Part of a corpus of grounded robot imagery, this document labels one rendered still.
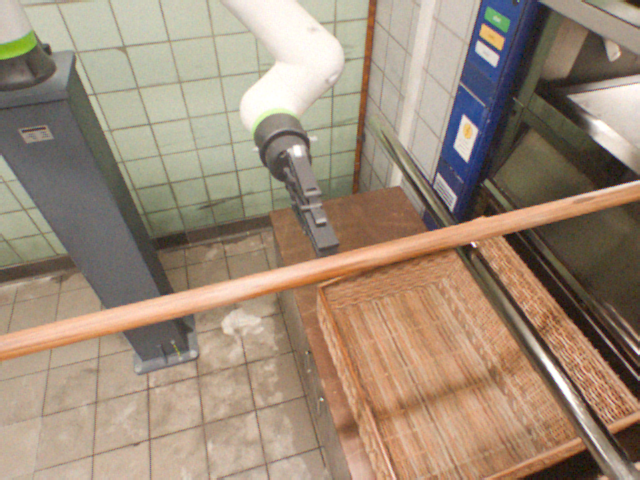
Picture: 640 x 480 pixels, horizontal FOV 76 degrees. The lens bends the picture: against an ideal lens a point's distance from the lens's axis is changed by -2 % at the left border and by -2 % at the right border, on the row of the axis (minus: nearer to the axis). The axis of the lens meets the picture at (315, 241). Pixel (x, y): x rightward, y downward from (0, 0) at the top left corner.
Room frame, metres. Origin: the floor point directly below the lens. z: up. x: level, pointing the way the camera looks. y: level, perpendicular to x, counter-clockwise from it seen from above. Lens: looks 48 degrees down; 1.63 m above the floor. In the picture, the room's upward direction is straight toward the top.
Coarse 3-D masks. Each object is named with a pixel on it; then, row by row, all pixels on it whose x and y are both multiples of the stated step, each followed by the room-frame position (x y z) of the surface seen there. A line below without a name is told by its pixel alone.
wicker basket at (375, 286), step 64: (448, 256) 0.76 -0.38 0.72; (512, 256) 0.65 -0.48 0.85; (320, 320) 0.62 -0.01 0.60; (384, 320) 0.63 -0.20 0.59; (448, 320) 0.63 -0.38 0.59; (384, 384) 0.44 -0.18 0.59; (448, 384) 0.44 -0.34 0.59; (512, 384) 0.42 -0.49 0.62; (576, 384) 0.36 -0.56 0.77; (384, 448) 0.24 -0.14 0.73; (448, 448) 0.28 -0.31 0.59; (512, 448) 0.28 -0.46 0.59; (576, 448) 0.24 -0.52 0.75
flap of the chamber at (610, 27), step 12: (540, 0) 0.72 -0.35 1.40; (552, 0) 0.70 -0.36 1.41; (564, 0) 0.67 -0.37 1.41; (576, 0) 0.66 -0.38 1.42; (564, 12) 0.66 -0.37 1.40; (576, 12) 0.64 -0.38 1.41; (588, 12) 0.63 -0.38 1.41; (600, 12) 0.61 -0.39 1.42; (588, 24) 0.62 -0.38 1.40; (600, 24) 0.60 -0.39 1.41; (612, 24) 0.58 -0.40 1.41; (624, 24) 0.57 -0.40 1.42; (612, 36) 0.57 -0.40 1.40; (624, 36) 0.56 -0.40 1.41; (636, 36) 0.54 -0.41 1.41; (624, 48) 0.55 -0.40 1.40; (636, 48) 0.53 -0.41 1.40
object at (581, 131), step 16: (544, 96) 0.82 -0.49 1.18; (560, 96) 0.82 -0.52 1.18; (544, 112) 0.79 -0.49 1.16; (560, 112) 0.76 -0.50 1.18; (576, 112) 0.76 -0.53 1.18; (560, 128) 0.74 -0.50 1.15; (576, 128) 0.70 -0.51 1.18; (592, 128) 0.70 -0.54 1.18; (608, 128) 0.70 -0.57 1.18; (576, 144) 0.69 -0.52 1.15; (592, 144) 0.66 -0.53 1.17; (608, 144) 0.65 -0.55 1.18; (624, 144) 0.65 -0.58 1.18; (592, 160) 0.64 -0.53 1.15; (608, 160) 0.62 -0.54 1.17; (624, 160) 0.60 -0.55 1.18; (608, 176) 0.60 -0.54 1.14; (624, 176) 0.58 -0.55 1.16
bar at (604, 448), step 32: (384, 128) 0.70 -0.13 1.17; (416, 192) 0.53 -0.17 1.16; (448, 224) 0.45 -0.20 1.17; (480, 256) 0.38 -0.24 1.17; (480, 288) 0.34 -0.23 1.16; (512, 320) 0.28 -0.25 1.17; (544, 352) 0.23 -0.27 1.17; (544, 384) 0.20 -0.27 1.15; (576, 416) 0.16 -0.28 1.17; (608, 448) 0.12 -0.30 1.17
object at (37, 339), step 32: (608, 192) 0.48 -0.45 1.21; (480, 224) 0.41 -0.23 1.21; (512, 224) 0.42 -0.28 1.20; (352, 256) 0.35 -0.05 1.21; (384, 256) 0.36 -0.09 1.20; (416, 256) 0.37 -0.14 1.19; (224, 288) 0.30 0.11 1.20; (256, 288) 0.31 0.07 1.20; (288, 288) 0.31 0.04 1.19; (64, 320) 0.26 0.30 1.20; (96, 320) 0.26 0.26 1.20; (128, 320) 0.26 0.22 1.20; (160, 320) 0.27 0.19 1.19; (0, 352) 0.22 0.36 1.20; (32, 352) 0.22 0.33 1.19
